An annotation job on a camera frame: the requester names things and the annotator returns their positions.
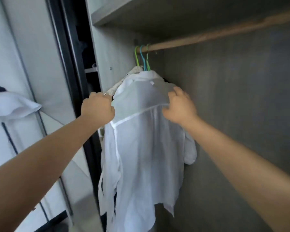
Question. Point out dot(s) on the person's left hand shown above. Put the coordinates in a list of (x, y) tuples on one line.
[(97, 109)]

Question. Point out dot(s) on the person's right hand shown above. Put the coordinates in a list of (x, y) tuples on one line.
[(180, 108)]

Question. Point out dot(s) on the person's left fingers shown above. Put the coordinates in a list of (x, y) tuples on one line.
[(102, 95)]

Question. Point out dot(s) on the person's right thumb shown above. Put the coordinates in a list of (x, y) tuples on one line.
[(166, 110)]

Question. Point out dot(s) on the white sheer shirt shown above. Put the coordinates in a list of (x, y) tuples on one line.
[(142, 152)]

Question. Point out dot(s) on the person's right forearm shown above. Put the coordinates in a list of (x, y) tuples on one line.
[(244, 166)]

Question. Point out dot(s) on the person's left forearm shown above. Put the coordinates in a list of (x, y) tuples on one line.
[(36, 166)]

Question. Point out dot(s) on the cream patterned garment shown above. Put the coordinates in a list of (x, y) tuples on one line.
[(118, 85)]

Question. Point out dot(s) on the black-framed sliding closet door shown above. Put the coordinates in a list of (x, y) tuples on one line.
[(70, 70)]

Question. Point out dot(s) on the yellow-green plastic hanger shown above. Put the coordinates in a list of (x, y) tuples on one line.
[(137, 56)]

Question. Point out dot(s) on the blue plastic hanger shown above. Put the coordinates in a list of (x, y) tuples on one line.
[(142, 57)]

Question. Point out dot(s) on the green plastic hanger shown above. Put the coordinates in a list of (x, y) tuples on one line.
[(148, 57)]

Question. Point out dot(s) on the white cloth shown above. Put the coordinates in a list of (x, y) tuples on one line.
[(12, 106)]

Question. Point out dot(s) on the wooden closet rod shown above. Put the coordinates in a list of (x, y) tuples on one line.
[(222, 30)]

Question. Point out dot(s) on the grey closet shelf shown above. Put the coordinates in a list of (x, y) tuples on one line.
[(183, 12)]

